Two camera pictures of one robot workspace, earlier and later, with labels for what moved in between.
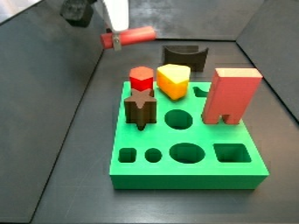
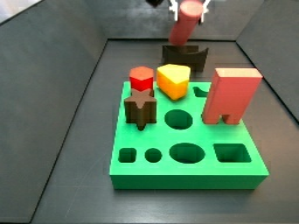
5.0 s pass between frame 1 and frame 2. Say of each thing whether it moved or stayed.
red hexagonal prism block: stayed
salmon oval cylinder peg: moved
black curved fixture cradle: stayed
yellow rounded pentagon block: stayed
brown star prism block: stayed
